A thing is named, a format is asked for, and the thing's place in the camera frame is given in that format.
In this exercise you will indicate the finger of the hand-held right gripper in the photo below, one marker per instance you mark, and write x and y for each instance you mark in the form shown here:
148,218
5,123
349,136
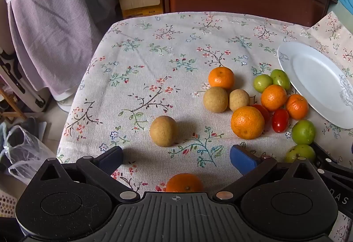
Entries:
328,164

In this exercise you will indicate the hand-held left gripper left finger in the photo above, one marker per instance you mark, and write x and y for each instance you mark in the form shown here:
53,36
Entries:
111,158

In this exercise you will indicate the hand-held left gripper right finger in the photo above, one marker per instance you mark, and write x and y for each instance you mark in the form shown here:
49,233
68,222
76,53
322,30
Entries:
242,160

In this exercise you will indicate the green jujube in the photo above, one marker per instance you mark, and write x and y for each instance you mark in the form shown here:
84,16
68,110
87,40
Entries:
280,79
262,83
300,153
303,132

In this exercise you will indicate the large orange mandarin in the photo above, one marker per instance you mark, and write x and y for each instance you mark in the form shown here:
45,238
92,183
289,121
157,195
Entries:
247,122

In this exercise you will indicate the red cherry tomato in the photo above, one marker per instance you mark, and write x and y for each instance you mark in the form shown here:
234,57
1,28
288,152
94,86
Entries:
265,113
280,120

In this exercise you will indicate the brown longan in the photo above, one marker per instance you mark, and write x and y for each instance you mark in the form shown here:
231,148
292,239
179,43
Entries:
238,100
216,99
163,131

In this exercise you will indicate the white plate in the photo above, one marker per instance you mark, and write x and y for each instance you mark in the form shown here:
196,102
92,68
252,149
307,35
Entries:
311,79

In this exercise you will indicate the clear plastic bag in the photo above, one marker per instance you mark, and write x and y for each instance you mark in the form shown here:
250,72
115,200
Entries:
24,148

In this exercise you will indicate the white perforated basket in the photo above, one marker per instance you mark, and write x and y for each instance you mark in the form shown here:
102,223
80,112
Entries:
8,204

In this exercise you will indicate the wooden stool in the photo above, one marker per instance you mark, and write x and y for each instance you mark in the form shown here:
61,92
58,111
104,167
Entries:
11,104

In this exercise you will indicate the floral tablecloth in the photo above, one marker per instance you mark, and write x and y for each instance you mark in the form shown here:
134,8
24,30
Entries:
165,46

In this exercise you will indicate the purple checked cloth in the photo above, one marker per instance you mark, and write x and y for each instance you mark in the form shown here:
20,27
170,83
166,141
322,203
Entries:
49,38

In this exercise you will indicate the sage green bed sheet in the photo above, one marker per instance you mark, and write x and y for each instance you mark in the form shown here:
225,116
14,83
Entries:
344,9

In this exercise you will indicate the black and white frame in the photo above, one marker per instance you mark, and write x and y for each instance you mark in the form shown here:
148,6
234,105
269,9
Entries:
11,65

